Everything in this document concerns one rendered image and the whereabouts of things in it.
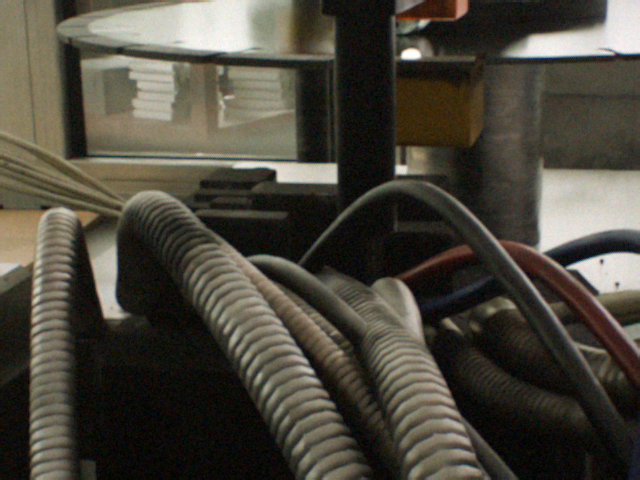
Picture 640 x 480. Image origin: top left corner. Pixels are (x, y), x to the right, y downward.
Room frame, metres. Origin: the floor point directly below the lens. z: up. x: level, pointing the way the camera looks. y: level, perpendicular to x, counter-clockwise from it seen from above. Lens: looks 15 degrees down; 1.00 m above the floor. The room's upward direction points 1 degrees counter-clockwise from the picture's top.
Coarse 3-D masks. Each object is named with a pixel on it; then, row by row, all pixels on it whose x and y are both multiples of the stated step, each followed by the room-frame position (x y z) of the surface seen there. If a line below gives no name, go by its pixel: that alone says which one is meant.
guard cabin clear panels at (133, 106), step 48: (96, 0) 1.12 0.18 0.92; (144, 0) 1.11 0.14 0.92; (96, 96) 1.12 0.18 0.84; (144, 96) 1.11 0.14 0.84; (192, 96) 1.10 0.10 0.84; (240, 96) 1.09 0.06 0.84; (288, 96) 1.08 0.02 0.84; (96, 144) 1.12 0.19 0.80; (144, 144) 1.11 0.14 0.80; (192, 144) 1.10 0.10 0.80; (240, 144) 1.09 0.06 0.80; (288, 144) 1.08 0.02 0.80
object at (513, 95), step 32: (544, 64) 0.57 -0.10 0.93; (512, 96) 0.55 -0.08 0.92; (512, 128) 0.55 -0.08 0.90; (416, 160) 0.57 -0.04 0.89; (448, 160) 0.55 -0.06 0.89; (480, 160) 0.55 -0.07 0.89; (512, 160) 0.55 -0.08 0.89; (480, 192) 0.55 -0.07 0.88; (512, 192) 0.55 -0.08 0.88; (512, 224) 0.55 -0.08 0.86
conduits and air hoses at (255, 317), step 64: (64, 192) 0.38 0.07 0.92; (384, 192) 0.31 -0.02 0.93; (64, 256) 0.31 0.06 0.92; (128, 256) 0.34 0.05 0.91; (192, 256) 0.29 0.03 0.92; (256, 256) 0.31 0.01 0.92; (320, 256) 0.33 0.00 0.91; (448, 256) 0.32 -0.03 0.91; (512, 256) 0.30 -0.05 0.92; (576, 256) 0.30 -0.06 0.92; (64, 320) 0.29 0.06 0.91; (256, 320) 0.26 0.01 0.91; (320, 320) 0.29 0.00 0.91; (384, 320) 0.27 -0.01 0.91; (448, 320) 0.34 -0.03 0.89; (512, 320) 0.32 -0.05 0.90; (576, 320) 0.31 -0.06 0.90; (64, 384) 0.28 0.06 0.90; (256, 384) 0.25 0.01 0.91; (320, 384) 0.25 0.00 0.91; (384, 384) 0.24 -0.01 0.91; (512, 384) 0.29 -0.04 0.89; (576, 384) 0.25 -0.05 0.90; (64, 448) 0.27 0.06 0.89; (320, 448) 0.23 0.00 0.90; (384, 448) 0.24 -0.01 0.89; (448, 448) 0.22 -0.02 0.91
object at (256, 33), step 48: (240, 0) 0.69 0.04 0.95; (288, 0) 0.68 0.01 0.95; (624, 0) 0.62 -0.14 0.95; (192, 48) 0.47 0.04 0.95; (240, 48) 0.46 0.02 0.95; (288, 48) 0.46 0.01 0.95; (432, 48) 0.45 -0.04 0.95; (480, 48) 0.44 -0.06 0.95; (528, 48) 0.44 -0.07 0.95; (576, 48) 0.44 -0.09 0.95; (624, 48) 0.43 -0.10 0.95
